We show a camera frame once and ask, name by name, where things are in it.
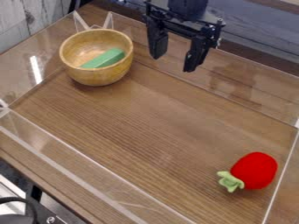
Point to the green rectangular block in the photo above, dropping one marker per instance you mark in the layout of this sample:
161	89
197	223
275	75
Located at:
108	58

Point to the red plush strawberry toy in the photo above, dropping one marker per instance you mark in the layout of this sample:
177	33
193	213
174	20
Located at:
251	173

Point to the black metal table bracket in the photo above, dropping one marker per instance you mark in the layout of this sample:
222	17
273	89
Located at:
51	211

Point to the clear acrylic tray wall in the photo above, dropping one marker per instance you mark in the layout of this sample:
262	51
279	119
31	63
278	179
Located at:
129	153

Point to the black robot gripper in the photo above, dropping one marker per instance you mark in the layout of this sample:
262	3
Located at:
186	18

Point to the brown wooden bowl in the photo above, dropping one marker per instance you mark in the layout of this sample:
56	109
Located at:
96	56

